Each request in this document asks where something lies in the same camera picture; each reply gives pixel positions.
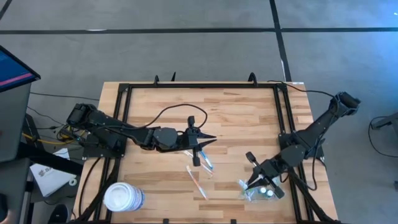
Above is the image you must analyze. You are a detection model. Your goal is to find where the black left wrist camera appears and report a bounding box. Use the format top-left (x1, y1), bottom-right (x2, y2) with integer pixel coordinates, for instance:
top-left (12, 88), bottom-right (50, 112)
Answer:
top-left (185, 127), bottom-right (200, 141)

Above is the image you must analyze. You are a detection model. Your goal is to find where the blue wrapped toothbrush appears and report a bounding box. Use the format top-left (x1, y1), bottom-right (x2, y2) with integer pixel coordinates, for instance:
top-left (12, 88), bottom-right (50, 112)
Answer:
top-left (198, 150), bottom-right (215, 171)

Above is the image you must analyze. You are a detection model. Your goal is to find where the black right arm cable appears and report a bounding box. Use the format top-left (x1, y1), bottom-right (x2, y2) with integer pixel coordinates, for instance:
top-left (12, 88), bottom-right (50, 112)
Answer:
top-left (266, 80), bottom-right (338, 100)

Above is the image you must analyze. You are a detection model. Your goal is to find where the white booklet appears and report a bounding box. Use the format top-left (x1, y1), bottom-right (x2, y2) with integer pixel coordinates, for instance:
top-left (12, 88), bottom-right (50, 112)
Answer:
top-left (29, 148), bottom-right (77, 198)

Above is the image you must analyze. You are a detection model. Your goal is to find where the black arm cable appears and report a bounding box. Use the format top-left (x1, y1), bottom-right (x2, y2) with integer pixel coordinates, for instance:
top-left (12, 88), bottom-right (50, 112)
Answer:
top-left (124, 103), bottom-right (208, 130)
top-left (266, 80), bottom-right (338, 100)

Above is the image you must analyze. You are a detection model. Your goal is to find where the black stand leg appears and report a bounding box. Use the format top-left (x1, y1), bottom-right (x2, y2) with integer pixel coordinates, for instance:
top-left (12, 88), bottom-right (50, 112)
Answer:
top-left (17, 113), bottom-right (84, 177)

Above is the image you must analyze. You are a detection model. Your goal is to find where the grey cabinet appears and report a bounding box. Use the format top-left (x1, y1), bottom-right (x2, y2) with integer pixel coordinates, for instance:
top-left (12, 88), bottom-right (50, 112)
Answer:
top-left (0, 83), bottom-right (32, 163)

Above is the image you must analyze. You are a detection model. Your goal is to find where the white blue-tipped toothbrush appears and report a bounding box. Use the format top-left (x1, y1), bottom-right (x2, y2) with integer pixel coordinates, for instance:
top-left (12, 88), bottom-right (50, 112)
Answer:
top-left (183, 150), bottom-right (215, 178)

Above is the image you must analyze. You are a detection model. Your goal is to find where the dark blue screen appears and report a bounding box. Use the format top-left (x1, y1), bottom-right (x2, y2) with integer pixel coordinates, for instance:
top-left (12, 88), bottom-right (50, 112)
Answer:
top-left (0, 45), bottom-right (42, 93)

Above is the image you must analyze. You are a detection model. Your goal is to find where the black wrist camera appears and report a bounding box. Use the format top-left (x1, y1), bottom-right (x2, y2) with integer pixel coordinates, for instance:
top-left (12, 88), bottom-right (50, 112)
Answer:
top-left (185, 127), bottom-right (200, 141)
top-left (264, 160), bottom-right (279, 175)

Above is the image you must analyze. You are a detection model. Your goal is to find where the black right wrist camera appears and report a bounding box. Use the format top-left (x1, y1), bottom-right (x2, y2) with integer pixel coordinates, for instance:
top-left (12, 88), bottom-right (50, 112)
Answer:
top-left (264, 160), bottom-right (279, 175)

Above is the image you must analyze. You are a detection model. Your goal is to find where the grey metal stand foot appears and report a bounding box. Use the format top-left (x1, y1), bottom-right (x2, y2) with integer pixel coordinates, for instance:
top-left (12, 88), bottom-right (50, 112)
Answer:
top-left (371, 112), bottom-right (398, 130)

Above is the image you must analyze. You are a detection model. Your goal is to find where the white blue wipes canister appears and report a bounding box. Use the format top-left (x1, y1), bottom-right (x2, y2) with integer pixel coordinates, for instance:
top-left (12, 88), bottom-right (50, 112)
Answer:
top-left (103, 182), bottom-right (146, 213)

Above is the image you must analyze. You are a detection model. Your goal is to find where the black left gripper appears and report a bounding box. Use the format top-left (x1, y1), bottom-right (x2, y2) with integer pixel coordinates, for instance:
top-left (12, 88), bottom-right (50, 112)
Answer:
top-left (178, 115), bottom-right (218, 168)

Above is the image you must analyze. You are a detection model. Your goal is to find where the tangled yellow cable bundle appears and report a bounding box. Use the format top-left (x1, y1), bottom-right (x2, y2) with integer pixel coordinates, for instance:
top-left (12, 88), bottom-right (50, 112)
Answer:
top-left (22, 124), bottom-right (86, 146)

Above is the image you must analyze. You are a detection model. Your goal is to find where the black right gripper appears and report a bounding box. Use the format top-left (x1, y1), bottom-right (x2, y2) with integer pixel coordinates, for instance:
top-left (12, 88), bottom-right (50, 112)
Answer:
top-left (244, 151), bottom-right (286, 200)

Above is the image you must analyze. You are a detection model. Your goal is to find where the black aluminium table frame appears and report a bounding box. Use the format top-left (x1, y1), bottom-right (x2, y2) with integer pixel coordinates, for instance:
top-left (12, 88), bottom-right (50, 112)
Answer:
top-left (73, 81), bottom-right (343, 224)

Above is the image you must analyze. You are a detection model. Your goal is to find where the black floor cable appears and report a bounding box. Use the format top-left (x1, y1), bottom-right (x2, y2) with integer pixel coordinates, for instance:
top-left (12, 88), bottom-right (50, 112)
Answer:
top-left (368, 115), bottom-right (398, 158)
top-left (29, 91), bottom-right (100, 102)

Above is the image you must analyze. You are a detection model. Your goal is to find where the black rounded object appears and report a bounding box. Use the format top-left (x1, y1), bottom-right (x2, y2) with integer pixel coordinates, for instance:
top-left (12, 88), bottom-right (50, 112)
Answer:
top-left (49, 202), bottom-right (73, 224)

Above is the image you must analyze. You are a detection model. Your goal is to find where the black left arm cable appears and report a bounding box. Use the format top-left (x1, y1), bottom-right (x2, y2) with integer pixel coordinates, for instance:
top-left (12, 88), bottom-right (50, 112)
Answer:
top-left (124, 103), bottom-right (208, 130)

